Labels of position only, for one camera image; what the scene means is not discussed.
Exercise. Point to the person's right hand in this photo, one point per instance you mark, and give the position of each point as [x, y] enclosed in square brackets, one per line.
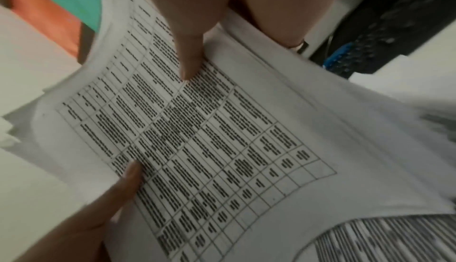
[285, 2]

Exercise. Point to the person's left hand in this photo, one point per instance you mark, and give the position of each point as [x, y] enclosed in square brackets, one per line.
[89, 227]

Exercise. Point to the stack of white printed papers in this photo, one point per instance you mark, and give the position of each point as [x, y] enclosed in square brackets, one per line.
[249, 142]

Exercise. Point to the black keyboard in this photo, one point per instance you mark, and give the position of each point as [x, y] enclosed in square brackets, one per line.
[392, 30]

